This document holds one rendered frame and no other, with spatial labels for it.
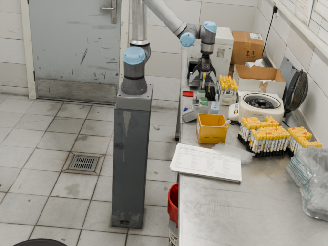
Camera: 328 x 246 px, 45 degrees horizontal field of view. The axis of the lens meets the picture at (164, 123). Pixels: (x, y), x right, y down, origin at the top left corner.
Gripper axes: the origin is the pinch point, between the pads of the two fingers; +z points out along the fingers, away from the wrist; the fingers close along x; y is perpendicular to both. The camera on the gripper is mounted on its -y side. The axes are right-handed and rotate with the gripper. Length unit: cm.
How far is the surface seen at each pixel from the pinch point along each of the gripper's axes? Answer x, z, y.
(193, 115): 6.0, 7.1, -26.1
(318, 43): -53, -35, -18
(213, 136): -2.9, 7.4, -45.8
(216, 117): -5.4, 3.5, -33.0
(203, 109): -0.5, 7.8, -15.4
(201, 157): 4, 10, -61
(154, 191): 22, 99, 27
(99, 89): 85, 81, 166
